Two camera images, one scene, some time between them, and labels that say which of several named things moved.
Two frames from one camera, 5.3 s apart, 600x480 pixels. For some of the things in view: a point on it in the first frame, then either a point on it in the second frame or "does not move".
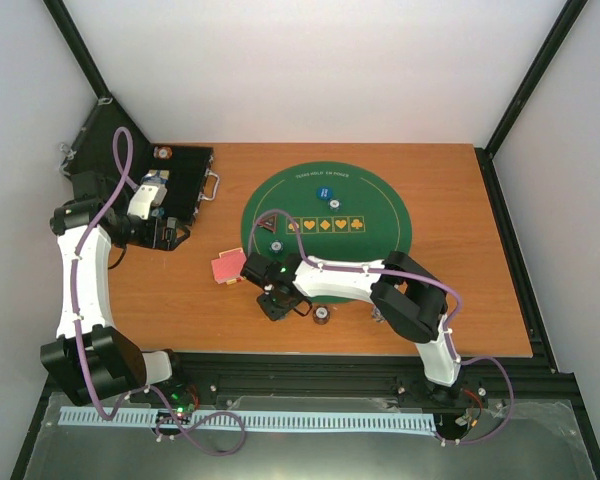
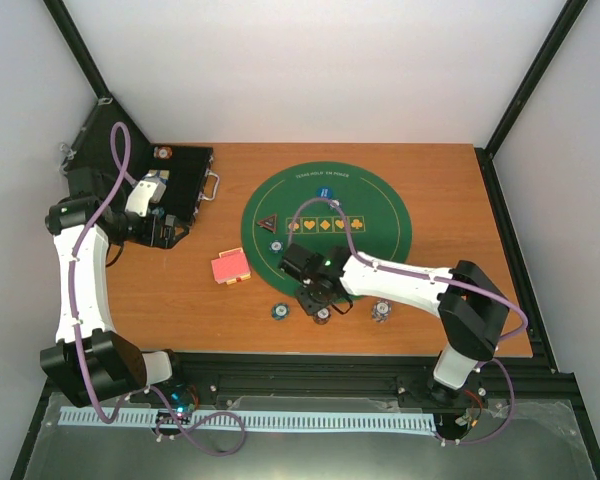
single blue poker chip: x=276 y=246 does not move
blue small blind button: x=324 y=192 does not move
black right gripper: x=274 y=313 to x=310 y=306
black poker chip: x=321 y=314 does not move
